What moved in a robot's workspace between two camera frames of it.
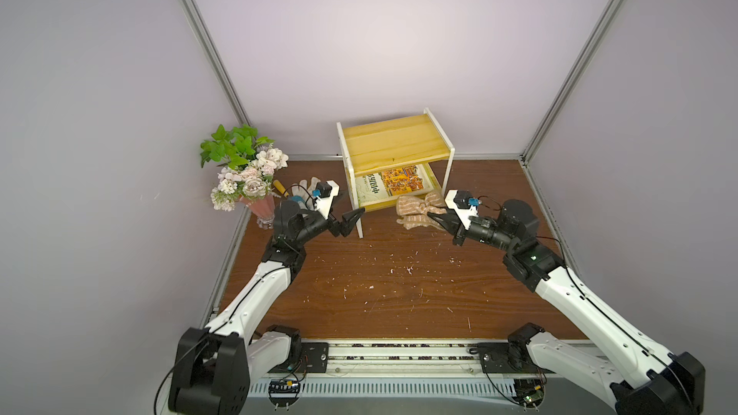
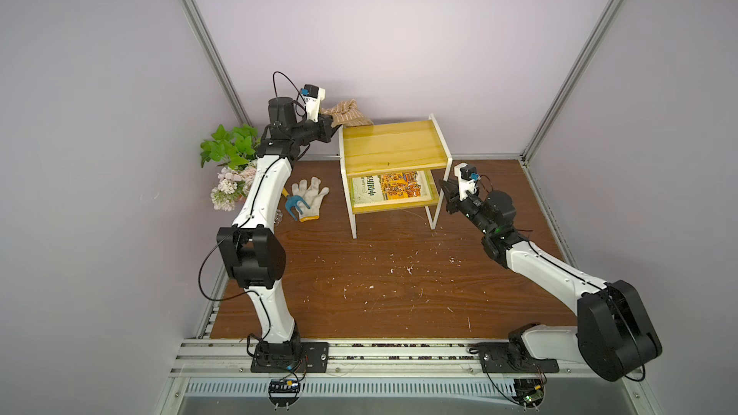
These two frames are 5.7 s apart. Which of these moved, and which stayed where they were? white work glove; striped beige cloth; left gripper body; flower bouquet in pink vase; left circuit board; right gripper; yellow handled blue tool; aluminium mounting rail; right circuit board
Moved: striped beige cloth; right gripper; left gripper body
Stayed: left circuit board; white work glove; yellow handled blue tool; right circuit board; aluminium mounting rail; flower bouquet in pink vase
